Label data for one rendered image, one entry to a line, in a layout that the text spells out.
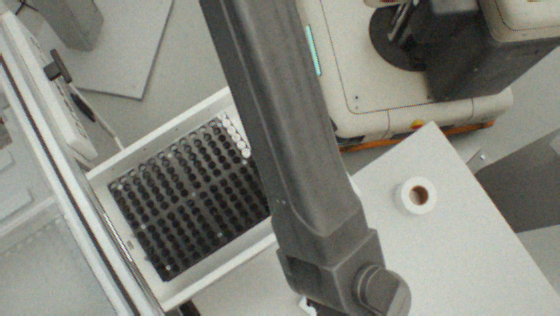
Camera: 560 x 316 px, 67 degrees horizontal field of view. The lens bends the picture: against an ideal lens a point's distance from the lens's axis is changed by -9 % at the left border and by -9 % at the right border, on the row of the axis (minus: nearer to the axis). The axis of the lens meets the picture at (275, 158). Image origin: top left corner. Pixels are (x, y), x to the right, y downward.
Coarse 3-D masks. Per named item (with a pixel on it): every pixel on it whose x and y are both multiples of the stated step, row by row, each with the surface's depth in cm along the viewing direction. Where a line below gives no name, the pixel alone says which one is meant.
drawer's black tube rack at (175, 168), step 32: (160, 160) 72; (192, 160) 72; (224, 160) 75; (128, 192) 70; (160, 192) 70; (192, 192) 71; (224, 192) 71; (256, 192) 74; (128, 224) 69; (160, 224) 72; (192, 224) 72; (224, 224) 72; (256, 224) 73; (160, 256) 68; (192, 256) 68
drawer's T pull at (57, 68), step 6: (54, 54) 74; (54, 60) 74; (60, 60) 74; (48, 66) 74; (54, 66) 74; (60, 66) 74; (48, 72) 74; (54, 72) 74; (60, 72) 74; (66, 72) 74; (48, 78) 73; (54, 78) 74; (66, 78) 73; (72, 78) 74
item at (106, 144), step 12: (48, 60) 103; (60, 84) 106; (72, 96) 111; (84, 108) 117; (84, 120) 111; (96, 120) 133; (96, 132) 119; (108, 132) 148; (96, 144) 107; (108, 144) 130; (120, 144) 155; (96, 156) 98; (108, 156) 115; (192, 312) 94
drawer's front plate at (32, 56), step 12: (12, 24) 74; (24, 36) 74; (24, 48) 73; (36, 48) 79; (24, 60) 72; (36, 60) 73; (36, 72) 72; (36, 84) 71; (48, 84) 71; (48, 96) 71; (60, 96) 76; (60, 108) 70; (72, 108) 81; (60, 120) 70; (72, 120) 74; (72, 132) 69; (84, 132) 79; (72, 144) 70; (84, 144) 73
